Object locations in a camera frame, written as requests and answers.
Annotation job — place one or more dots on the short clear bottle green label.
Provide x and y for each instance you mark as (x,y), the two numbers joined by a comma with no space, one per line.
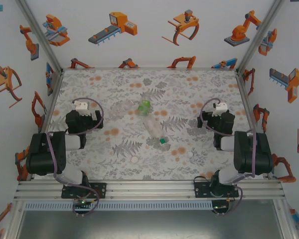
(144,107)

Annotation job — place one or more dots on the clear bottle green white label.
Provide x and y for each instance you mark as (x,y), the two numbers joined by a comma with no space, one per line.
(153,128)

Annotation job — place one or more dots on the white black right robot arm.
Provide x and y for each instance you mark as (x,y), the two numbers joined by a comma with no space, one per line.
(254,154)

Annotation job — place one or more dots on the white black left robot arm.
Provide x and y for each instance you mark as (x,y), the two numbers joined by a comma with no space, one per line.
(44,154)

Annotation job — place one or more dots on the floral patterned table mat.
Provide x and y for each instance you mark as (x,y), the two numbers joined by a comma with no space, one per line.
(139,171)

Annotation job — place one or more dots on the green circuit board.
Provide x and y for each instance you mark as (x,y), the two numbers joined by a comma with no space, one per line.
(220,207)
(82,202)

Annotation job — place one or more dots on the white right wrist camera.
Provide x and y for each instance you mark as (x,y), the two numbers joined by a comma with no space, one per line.
(220,108)

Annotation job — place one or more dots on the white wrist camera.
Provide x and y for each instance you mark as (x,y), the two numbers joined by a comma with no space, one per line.
(220,108)
(81,107)

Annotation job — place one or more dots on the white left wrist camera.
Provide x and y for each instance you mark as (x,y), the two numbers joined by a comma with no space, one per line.
(81,107)

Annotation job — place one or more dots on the aluminium side rail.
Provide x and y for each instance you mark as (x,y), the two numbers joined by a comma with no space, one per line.
(246,99)
(56,85)

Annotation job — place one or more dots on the thin aluminium table rail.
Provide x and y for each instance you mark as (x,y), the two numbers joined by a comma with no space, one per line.
(149,68)

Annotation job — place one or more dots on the aluminium frame rail with slots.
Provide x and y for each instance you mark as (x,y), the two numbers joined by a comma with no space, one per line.
(149,190)

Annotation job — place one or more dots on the aluminium corner post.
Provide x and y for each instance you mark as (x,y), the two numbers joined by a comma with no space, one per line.
(259,35)
(38,31)

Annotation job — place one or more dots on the aluminium frame leg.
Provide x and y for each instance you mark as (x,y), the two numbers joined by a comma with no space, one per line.
(284,219)
(14,220)

